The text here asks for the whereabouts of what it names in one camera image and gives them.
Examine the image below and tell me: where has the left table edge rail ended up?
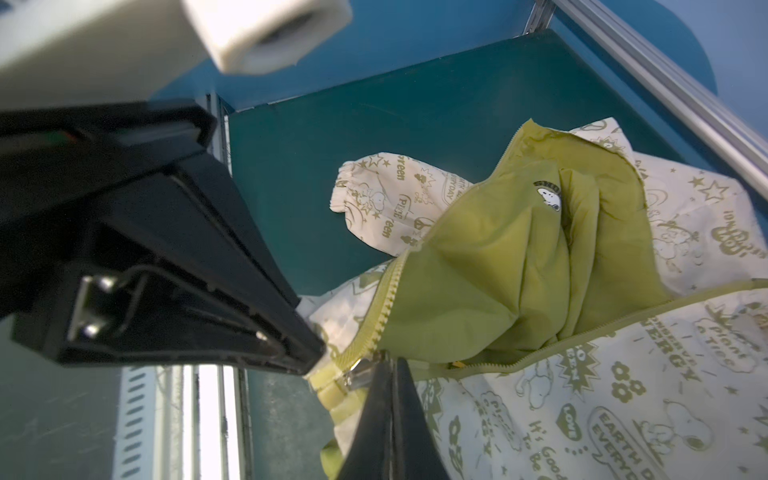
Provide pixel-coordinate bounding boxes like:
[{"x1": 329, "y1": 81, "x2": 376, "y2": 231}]
[{"x1": 197, "y1": 92, "x2": 235, "y2": 176}]

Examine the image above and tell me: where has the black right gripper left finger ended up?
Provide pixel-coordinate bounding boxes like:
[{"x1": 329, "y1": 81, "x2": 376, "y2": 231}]
[{"x1": 337, "y1": 356, "x2": 393, "y2": 479}]

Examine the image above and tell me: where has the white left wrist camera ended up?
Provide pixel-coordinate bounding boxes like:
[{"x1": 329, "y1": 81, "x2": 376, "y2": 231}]
[{"x1": 1, "y1": 1, "x2": 353, "y2": 110}]

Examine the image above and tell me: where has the left aluminium frame post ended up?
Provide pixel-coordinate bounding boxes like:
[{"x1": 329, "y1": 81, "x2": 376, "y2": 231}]
[{"x1": 522, "y1": 0, "x2": 556, "y2": 35}]

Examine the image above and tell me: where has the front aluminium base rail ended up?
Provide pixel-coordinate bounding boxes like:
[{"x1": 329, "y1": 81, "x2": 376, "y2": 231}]
[{"x1": 112, "y1": 365, "x2": 252, "y2": 479}]

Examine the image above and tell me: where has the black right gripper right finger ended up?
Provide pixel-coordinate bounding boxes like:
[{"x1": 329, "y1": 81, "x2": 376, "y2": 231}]
[{"x1": 391, "y1": 358, "x2": 449, "y2": 480}]

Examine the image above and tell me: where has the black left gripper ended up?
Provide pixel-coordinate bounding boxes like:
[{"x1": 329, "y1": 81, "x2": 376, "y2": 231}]
[{"x1": 1, "y1": 101, "x2": 324, "y2": 375}]

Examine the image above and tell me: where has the white green printed jacket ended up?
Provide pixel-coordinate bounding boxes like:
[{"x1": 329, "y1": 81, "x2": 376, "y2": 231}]
[{"x1": 299, "y1": 118, "x2": 767, "y2": 479}]

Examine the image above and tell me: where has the rear horizontal aluminium frame bar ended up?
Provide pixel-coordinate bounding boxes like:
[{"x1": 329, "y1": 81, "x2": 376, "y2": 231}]
[{"x1": 555, "y1": 0, "x2": 767, "y2": 198}]

